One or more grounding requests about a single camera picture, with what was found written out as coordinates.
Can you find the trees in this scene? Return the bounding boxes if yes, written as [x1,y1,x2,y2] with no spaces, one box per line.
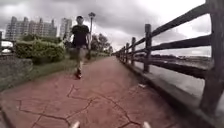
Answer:
[89,33,114,56]

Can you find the red stamped concrete path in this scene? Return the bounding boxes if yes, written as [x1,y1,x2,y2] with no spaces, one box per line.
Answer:
[0,55,188,128]

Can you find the person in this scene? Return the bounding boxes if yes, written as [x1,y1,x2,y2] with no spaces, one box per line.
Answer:
[68,15,92,80]

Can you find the street lamp pole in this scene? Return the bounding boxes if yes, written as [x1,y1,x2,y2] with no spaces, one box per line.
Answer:
[87,11,97,60]

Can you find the grey concrete kerb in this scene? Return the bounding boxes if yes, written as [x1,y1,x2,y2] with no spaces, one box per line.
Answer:
[114,55,224,128]

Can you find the grass strip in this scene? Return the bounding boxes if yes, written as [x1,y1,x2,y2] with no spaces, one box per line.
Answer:
[19,54,109,83]

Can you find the green bushes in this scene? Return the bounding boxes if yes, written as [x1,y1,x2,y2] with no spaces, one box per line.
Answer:
[14,34,67,65]

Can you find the river water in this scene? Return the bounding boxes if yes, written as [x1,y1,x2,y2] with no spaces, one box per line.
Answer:
[133,58,224,111]

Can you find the dark wooden railing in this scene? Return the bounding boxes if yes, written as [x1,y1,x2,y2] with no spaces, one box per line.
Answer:
[113,0,224,118]

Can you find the group of tall buildings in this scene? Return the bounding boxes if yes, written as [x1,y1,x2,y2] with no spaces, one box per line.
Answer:
[4,15,73,42]

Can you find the low stone wall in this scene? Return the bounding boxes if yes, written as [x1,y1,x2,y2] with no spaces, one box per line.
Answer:
[0,54,34,93]

